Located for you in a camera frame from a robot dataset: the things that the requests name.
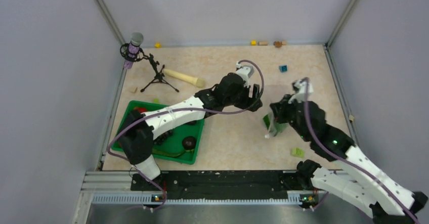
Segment red lychee fruit bunch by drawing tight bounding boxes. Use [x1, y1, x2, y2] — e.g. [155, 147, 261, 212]
[133, 107, 147, 113]

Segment brown wooden piece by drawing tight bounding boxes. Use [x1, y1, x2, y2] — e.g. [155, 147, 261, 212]
[273, 41, 283, 48]

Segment green bok choy vegetable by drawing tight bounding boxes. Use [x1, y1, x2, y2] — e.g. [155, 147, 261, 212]
[263, 114, 289, 137]

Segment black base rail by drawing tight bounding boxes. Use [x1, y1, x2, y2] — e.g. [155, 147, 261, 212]
[131, 170, 320, 202]

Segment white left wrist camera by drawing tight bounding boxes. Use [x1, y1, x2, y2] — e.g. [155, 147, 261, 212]
[235, 61, 254, 88]

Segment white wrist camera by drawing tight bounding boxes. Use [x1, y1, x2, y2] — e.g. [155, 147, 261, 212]
[235, 61, 254, 88]
[289, 80, 314, 103]

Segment green plastic tray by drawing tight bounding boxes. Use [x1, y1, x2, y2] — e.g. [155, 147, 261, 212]
[117, 101, 205, 165]

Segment tan wooden block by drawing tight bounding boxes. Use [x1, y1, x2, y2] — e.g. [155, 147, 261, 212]
[129, 87, 138, 94]

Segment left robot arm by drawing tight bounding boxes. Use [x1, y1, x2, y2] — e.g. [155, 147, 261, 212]
[113, 73, 265, 190]

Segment black tripod stand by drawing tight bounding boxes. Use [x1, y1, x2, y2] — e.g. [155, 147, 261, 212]
[140, 54, 180, 93]

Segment black grape bunch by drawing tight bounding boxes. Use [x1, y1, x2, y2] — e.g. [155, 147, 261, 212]
[154, 129, 174, 145]

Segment dark mushroom toy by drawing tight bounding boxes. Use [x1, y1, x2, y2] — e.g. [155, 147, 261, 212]
[182, 136, 197, 151]

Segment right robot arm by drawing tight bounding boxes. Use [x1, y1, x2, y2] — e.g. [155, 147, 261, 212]
[270, 95, 428, 223]

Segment light green block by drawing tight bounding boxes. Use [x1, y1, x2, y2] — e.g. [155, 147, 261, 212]
[290, 147, 305, 158]

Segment blue toy brick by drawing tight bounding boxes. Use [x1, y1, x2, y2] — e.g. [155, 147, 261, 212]
[279, 65, 288, 73]

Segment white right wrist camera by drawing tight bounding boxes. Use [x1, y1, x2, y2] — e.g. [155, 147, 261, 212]
[289, 80, 314, 103]

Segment purple studio microphone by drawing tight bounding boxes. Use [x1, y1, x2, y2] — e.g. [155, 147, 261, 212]
[120, 32, 144, 69]

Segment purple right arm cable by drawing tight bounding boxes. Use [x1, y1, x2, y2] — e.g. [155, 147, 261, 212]
[299, 77, 419, 223]

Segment cream toy microphone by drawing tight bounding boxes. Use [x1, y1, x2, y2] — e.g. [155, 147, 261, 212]
[163, 69, 205, 88]

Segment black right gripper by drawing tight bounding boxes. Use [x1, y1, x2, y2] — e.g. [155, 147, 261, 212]
[270, 94, 310, 142]

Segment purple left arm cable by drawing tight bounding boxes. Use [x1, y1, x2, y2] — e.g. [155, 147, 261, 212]
[106, 59, 265, 213]

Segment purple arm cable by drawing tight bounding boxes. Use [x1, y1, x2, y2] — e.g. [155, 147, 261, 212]
[106, 59, 265, 213]
[299, 77, 419, 223]

